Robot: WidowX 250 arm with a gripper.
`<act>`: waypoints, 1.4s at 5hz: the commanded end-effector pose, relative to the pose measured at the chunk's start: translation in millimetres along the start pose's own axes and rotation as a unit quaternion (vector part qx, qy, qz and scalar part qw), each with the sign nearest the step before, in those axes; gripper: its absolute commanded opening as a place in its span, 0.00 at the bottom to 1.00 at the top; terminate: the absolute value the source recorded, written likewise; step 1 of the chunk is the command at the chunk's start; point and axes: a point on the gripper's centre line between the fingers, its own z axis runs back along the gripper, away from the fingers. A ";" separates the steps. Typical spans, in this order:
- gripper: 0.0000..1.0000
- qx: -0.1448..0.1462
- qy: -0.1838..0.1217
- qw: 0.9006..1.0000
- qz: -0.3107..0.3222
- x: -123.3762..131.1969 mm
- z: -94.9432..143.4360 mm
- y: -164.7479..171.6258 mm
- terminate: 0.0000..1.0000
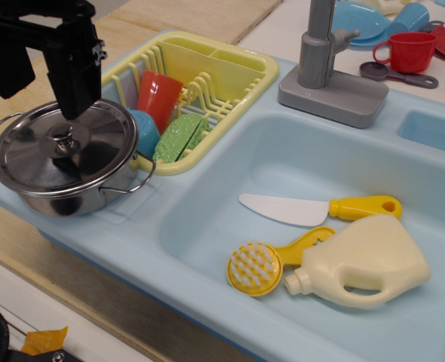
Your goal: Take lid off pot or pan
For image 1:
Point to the yellow toy dish brush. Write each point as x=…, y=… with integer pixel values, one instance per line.
x=256, y=268

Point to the yellow tape piece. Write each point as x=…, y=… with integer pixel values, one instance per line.
x=40, y=342

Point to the yellow plastic dish rack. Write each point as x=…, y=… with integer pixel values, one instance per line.
x=220, y=83

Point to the blue toy cup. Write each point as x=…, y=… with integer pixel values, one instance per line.
x=412, y=18

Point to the blue toy plate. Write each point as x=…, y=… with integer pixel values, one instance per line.
x=351, y=16

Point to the plywood board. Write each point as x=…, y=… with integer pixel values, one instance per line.
x=126, y=23

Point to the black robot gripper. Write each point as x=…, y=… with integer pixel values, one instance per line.
x=64, y=32

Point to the grey toy spoon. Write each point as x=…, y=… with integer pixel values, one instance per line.
x=380, y=72

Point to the red plastic cup in rack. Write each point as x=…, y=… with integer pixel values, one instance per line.
x=158, y=96

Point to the grey toy faucet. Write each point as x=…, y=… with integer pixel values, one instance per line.
x=313, y=86

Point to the red toy mug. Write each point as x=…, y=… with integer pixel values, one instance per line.
x=406, y=52

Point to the light blue toy sink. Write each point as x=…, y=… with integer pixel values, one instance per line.
x=294, y=237

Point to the green toy lettuce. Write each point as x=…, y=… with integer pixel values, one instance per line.
x=185, y=132

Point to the toy knife yellow handle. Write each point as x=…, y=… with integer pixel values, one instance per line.
x=309, y=213

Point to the cream toy detergent bottle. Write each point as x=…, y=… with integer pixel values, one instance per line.
x=367, y=263

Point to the shiny steel pot lid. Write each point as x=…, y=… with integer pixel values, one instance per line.
x=45, y=155

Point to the stainless steel pot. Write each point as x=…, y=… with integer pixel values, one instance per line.
x=86, y=201

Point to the blue plastic cup in rack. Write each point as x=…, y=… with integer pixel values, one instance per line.
x=149, y=135

